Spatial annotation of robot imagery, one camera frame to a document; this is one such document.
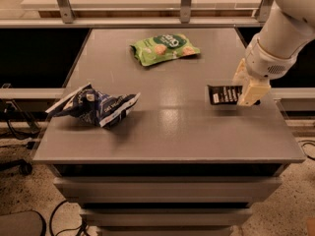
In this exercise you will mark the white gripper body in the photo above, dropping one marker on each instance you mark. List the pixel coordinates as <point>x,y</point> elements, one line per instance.
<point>264,64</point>

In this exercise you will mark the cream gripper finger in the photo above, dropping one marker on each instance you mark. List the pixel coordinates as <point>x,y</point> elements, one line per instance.
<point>253,90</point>
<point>240,74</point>

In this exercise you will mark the black rxbar chocolate bar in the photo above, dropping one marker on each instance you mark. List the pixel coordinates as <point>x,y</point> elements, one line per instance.
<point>223,95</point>

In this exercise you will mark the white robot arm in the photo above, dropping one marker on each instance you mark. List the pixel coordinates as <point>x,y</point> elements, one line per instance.
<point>274,50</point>

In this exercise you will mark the green rice chip bag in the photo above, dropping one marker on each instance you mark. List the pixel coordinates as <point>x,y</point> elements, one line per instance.
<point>162,48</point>

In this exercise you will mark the blue white chip bag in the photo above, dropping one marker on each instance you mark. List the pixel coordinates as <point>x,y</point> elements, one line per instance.
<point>94,107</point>

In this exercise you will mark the grey drawer cabinet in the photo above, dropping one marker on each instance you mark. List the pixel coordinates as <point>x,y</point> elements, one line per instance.
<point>173,130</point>

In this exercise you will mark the upper grey drawer front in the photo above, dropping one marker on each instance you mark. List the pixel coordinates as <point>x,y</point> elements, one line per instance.
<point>87,190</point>

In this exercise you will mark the grey drawer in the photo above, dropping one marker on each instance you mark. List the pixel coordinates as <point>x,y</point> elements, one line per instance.
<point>165,217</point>
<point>87,190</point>

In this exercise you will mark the lower grey drawer front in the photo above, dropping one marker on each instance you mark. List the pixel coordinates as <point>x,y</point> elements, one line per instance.
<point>165,217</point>

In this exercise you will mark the black office chair base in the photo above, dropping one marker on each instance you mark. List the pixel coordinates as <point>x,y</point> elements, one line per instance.
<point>25,168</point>

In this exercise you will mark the grey chair seat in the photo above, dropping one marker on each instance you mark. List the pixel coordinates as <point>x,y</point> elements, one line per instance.
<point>25,223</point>

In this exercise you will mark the right metal railing bracket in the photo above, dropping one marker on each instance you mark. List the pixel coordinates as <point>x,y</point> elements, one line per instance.
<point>263,12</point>

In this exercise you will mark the metal railing bracket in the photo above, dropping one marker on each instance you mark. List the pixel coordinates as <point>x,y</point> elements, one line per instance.
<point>185,11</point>
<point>263,12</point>
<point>66,12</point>

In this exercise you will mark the middle metal railing bracket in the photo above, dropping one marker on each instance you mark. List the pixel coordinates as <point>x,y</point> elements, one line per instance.
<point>185,11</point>

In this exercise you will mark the left metal railing bracket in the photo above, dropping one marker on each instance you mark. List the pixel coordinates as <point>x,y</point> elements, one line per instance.
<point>66,12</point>

